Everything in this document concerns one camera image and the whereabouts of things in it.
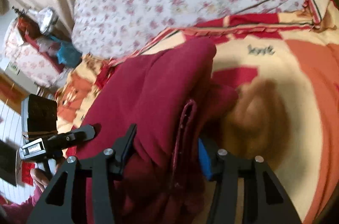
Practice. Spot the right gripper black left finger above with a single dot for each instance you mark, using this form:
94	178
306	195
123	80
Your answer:
83	191

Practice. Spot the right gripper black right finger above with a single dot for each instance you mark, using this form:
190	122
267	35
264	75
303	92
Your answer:
242	190

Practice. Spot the dark red sweater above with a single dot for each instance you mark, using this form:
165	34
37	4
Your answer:
171	98

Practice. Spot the person's left hand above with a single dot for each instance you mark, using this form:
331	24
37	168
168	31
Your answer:
39	178

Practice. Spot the red chair with floral cover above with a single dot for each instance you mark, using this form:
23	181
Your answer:
20	46

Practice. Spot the blue plastic bag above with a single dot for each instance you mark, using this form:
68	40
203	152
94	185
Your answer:
67	53

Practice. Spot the clear plastic bag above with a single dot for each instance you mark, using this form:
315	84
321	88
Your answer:
46	19

